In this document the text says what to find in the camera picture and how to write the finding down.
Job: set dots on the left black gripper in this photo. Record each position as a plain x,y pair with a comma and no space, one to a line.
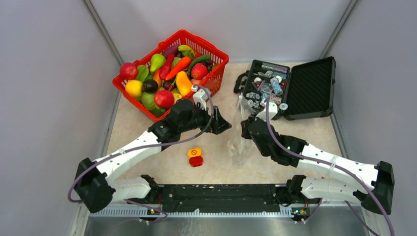
215,124

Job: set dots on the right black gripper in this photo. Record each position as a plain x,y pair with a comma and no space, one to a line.
245,123

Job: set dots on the clear zip top bag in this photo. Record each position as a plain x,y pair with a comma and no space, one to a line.
240,149

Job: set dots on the red toy apple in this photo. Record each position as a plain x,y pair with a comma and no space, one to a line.
128,71
164,99

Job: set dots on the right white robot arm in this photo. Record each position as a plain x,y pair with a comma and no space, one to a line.
370,185

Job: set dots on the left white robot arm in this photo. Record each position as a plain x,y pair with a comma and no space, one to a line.
95,180

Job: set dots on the yellow and red button toy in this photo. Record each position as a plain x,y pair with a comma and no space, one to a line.
195,157

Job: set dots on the yellow orange toy mango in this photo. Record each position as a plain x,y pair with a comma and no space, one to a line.
183,83

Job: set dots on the black open case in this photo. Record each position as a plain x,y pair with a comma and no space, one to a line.
303,91

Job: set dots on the green toy cucumber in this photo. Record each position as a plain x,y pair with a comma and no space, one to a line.
197,60

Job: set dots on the orange toy carrot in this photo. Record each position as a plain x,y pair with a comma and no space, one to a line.
180,66

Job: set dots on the red toy chili pepper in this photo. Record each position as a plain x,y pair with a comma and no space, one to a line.
166,67

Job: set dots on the green toy pear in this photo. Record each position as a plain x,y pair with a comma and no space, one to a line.
156,62

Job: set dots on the yellow toy lemon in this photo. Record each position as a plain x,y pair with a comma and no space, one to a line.
134,88

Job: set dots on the red toy apple on rim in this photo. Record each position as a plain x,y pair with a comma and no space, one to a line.
128,71

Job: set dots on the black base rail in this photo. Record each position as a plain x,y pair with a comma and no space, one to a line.
222,198

